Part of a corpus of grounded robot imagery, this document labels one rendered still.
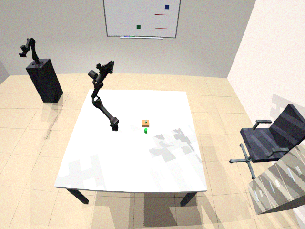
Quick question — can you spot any tan wooden block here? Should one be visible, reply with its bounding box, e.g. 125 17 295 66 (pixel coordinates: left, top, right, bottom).
142 120 149 127

